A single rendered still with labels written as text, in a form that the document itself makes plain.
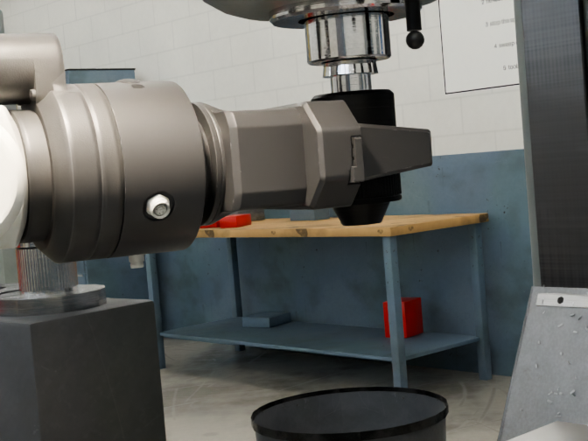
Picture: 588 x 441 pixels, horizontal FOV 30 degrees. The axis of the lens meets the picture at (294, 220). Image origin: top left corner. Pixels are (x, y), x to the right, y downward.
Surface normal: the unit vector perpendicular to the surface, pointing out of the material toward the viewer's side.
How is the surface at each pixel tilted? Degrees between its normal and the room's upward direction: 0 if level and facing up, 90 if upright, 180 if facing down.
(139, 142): 75
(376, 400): 86
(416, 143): 90
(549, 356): 65
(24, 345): 90
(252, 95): 90
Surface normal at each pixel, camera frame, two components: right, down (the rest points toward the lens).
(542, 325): -0.70, -0.35
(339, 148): 0.45, 0.01
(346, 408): -0.07, 0.00
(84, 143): 0.40, -0.25
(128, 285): 0.66, -0.01
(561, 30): -0.75, 0.10
